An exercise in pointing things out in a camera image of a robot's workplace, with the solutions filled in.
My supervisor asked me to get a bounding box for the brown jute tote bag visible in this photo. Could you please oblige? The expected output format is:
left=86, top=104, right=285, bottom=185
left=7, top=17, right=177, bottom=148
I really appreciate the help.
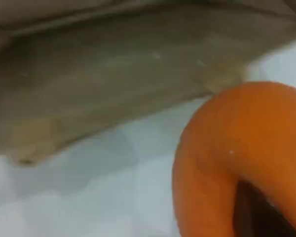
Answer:
left=0, top=0, right=296, bottom=166

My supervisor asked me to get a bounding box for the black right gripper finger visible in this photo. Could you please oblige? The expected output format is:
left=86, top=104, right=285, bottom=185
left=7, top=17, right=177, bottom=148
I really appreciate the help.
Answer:
left=233, top=180, right=296, bottom=237

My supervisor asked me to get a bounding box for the orange toy fruit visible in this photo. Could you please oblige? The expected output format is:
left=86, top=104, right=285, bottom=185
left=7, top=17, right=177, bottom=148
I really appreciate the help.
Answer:
left=172, top=81, right=296, bottom=237

